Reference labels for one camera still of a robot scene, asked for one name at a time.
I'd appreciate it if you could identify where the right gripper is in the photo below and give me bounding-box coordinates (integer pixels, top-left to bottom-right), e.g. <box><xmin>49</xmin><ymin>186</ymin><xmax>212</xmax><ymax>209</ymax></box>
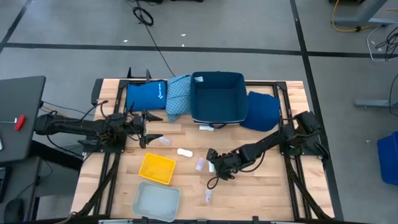
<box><xmin>214</xmin><ymin>149</ymin><xmax>243</xmax><ymax>182</ymax></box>

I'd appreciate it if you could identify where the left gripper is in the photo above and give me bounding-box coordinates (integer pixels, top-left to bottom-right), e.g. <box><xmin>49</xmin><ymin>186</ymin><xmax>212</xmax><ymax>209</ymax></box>
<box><xmin>132</xmin><ymin>109</ymin><xmax>164</xmax><ymax>149</ymax></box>

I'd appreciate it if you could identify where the navy fabric basket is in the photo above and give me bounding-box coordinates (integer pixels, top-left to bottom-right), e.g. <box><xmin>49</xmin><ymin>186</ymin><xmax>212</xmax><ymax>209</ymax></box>
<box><xmin>190</xmin><ymin>71</ymin><xmax>249</xmax><ymax>129</ymax></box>

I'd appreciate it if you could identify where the light grey plastic bin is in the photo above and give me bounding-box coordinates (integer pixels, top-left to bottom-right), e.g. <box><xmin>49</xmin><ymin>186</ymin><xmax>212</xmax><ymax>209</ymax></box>
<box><xmin>131</xmin><ymin>180</ymin><xmax>182</xmax><ymax>223</ymax></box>

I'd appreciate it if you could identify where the blue plastic bin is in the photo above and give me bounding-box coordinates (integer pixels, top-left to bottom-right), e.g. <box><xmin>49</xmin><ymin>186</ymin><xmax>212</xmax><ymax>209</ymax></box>
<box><xmin>376</xmin><ymin>131</ymin><xmax>398</xmax><ymax>186</ymax></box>

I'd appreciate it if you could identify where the blue pouch white logo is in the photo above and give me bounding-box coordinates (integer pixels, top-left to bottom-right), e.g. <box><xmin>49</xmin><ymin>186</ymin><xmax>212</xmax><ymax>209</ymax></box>
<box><xmin>126</xmin><ymin>80</ymin><xmax>169</xmax><ymax>112</ymax></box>

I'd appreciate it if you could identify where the yellow plastic tray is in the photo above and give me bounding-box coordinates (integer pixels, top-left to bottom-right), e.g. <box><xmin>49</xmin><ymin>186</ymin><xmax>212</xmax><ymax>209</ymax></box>
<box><xmin>137</xmin><ymin>152</ymin><xmax>177</xmax><ymax>185</ymax></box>

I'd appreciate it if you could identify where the patterned light blue cloth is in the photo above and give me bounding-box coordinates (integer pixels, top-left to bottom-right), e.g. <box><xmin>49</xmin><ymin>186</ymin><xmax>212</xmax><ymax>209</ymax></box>
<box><xmin>165</xmin><ymin>74</ymin><xmax>192</xmax><ymax>123</ymax></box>

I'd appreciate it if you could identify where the black flat box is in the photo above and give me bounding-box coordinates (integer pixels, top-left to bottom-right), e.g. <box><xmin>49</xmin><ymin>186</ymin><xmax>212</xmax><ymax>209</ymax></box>
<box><xmin>90</xmin><ymin>78</ymin><xmax>104</xmax><ymax>107</ymax></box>

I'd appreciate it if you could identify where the dark blue folded cloth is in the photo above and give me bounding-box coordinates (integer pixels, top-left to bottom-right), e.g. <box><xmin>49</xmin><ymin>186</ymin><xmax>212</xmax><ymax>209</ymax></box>
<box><xmin>239</xmin><ymin>90</ymin><xmax>282</xmax><ymax>133</ymax></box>

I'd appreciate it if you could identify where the dark grey desk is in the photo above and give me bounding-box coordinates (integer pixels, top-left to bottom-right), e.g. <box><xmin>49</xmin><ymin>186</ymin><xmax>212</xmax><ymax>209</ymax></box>
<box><xmin>0</xmin><ymin>139</ymin><xmax>83</xmax><ymax>224</ymax></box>

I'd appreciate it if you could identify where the black desk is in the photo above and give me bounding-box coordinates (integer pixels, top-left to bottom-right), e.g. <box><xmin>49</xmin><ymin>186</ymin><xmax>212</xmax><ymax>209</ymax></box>
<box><xmin>0</xmin><ymin>75</ymin><xmax>47</xmax><ymax>165</ymax></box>

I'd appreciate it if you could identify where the black keyboard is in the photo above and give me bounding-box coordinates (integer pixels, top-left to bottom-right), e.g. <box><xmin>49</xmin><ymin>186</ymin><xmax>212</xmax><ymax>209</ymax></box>
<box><xmin>0</xmin><ymin>166</ymin><xmax>7</xmax><ymax>203</ymax></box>

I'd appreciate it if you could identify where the black computer mouse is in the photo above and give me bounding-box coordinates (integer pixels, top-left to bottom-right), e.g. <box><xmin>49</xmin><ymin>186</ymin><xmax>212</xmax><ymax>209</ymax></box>
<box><xmin>3</xmin><ymin>198</ymin><xmax>25</xmax><ymax>223</ymax></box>

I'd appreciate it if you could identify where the grey table foot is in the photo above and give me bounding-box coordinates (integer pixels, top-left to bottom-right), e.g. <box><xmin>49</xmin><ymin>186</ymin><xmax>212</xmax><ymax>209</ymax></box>
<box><xmin>354</xmin><ymin>99</ymin><xmax>398</xmax><ymax>110</ymax></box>

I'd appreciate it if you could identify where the grey table leg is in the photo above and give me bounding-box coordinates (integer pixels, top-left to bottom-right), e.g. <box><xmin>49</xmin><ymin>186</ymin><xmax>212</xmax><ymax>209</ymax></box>
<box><xmin>331</xmin><ymin>0</ymin><xmax>398</xmax><ymax>27</ymax></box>

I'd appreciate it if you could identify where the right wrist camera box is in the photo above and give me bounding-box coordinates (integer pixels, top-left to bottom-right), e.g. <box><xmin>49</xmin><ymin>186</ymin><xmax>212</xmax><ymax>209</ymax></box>
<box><xmin>206</xmin><ymin>148</ymin><xmax>218</xmax><ymax>164</ymax></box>

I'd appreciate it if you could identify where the yellow cable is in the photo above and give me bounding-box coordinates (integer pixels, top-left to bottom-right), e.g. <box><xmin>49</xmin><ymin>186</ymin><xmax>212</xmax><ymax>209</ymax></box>
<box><xmin>41</xmin><ymin>105</ymin><xmax>68</xmax><ymax>119</ymax></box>
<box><xmin>331</xmin><ymin>0</ymin><xmax>398</xmax><ymax>34</ymax></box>

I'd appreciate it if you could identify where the coiled black cable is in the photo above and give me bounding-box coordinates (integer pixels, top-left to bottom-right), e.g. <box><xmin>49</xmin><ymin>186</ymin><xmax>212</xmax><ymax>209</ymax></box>
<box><xmin>125</xmin><ymin>0</ymin><xmax>177</xmax><ymax>77</ymax></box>

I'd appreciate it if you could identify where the red handled hex key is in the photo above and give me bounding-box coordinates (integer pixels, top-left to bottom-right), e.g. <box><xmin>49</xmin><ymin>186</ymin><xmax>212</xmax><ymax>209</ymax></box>
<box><xmin>0</xmin><ymin>114</ymin><xmax>27</xmax><ymax>132</ymax></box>

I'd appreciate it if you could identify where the white cable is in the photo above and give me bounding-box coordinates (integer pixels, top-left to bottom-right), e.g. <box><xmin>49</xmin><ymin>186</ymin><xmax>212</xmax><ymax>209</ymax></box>
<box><xmin>366</xmin><ymin>24</ymin><xmax>398</xmax><ymax>63</ymax></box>

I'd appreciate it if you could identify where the black cable bundle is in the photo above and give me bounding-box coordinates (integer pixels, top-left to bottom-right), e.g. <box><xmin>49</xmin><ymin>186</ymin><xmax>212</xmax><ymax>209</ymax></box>
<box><xmin>374</xmin><ymin>26</ymin><xmax>398</xmax><ymax>62</ymax></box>

